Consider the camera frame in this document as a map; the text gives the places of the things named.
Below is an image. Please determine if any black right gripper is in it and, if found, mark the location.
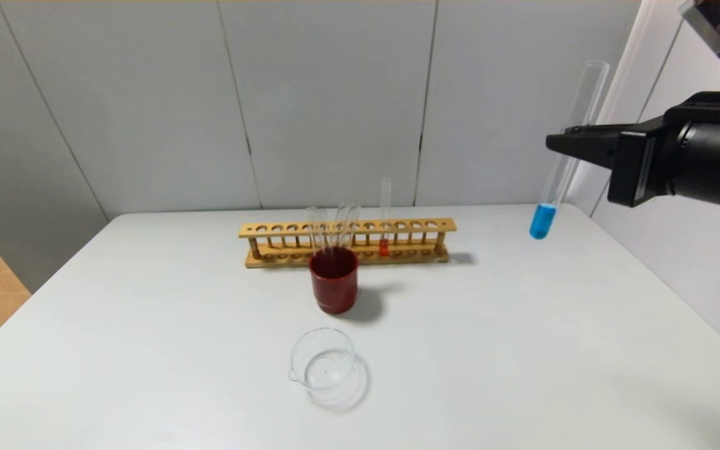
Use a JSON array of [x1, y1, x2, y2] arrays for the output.
[[545, 107, 720, 216]]

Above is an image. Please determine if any test tube with blue pigment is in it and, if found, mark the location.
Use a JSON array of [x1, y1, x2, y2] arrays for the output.
[[529, 61, 611, 241]]

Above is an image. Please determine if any test tube with red pigment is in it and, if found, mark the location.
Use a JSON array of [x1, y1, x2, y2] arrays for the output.
[[379, 178, 392, 258]]

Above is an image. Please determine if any wooden test tube rack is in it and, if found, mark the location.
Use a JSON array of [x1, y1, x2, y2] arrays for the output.
[[239, 218, 458, 269]]

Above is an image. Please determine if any red plastic cup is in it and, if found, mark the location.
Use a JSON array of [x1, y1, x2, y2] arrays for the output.
[[309, 247, 359, 314]]

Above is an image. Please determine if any clear glass dish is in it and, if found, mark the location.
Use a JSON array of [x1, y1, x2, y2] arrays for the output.
[[289, 327, 359, 391]]

